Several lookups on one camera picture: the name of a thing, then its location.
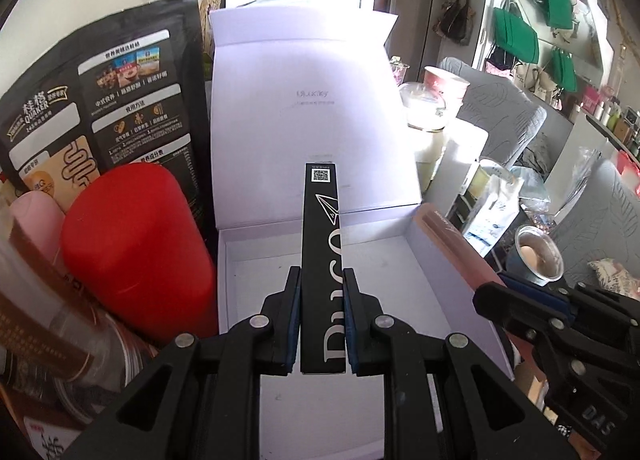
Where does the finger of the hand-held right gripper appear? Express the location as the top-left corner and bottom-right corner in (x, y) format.
(472, 281), (629, 392)
(499, 273), (640, 336)

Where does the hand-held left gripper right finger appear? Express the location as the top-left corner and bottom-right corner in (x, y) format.
(344, 267), (581, 460)

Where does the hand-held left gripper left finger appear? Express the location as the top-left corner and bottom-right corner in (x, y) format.
(62, 266), (303, 460)

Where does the rose gold slim box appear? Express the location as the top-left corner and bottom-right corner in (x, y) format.
(412, 203), (506, 301)

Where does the long black printed box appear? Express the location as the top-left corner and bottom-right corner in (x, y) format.
(300, 163), (347, 375)

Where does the lilac gift box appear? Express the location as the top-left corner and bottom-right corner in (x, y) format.
(207, 8), (516, 460)

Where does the steel cup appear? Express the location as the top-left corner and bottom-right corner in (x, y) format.
(514, 224), (566, 287)

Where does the brown egg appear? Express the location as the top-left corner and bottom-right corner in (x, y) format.
(520, 243), (551, 273)

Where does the floral cushion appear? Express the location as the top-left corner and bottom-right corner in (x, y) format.
(587, 257), (640, 301)

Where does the white printed packet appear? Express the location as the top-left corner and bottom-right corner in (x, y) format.
(465, 175), (523, 256)

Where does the grey leaf-pattern chair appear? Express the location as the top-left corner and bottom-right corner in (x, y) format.
(542, 157), (640, 301)
(440, 57), (548, 171)

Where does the silver foil bag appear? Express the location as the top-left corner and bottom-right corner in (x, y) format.
(505, 165), (551, 211)

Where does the clear plastic bag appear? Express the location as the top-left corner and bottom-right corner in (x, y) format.
(550, 147), (608, 213)

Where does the clear tape roll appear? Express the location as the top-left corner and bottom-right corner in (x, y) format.
(470, 157), (516, 211)

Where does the grey clothing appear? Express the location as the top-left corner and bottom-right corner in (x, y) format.
(520, 145), (551, 176)

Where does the red plastic holder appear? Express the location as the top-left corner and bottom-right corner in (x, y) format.
(617, 150), (640, 196)

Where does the white bottle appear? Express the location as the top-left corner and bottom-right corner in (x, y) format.
(422, 120), (490, 201)

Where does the red cylindrical canister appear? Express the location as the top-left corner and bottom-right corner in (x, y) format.
(60, 163), (219, 346)

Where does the row of cosmetic bottles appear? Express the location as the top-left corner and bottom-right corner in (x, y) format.
(567, 85), (640, 156)

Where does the white handbag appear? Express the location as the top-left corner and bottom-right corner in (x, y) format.
(512, 63), (556, 101)

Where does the cream glass clasp jar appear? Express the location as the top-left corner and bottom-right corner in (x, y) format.
(400, 82), (448, 191)

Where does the green tote bag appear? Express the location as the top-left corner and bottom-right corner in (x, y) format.
(550, 48), (578, 94)
(492, 8), (541, 65)
(537, 0), (573, 30)

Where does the pink paper cup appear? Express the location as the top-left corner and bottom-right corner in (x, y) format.
(424, 65), (471, 106)

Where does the black and pink bag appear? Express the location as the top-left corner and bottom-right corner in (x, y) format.
(485, 48), (516, 74)

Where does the clear jar with brown label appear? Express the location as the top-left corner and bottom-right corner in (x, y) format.
(0, 220), (166, 431)

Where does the panda print cup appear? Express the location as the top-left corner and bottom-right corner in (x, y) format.
(390, 56), (410, 88)

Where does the dried branch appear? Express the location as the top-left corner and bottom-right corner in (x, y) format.
(595, 0), (640, 81)

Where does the pink bottle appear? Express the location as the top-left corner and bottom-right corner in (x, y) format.
(10, 190), (71, 271)

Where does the brown printed packet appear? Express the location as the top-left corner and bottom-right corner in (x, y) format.
(0, 380), (86, 460)

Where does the hanging brown bag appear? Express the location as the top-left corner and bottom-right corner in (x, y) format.
(432, 0), (476, 46)

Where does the black oatmeal bag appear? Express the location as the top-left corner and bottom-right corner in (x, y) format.
(0, 0), (216, 241)

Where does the woven straw mat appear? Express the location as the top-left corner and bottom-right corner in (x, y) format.
(199, 0), (227, 56)

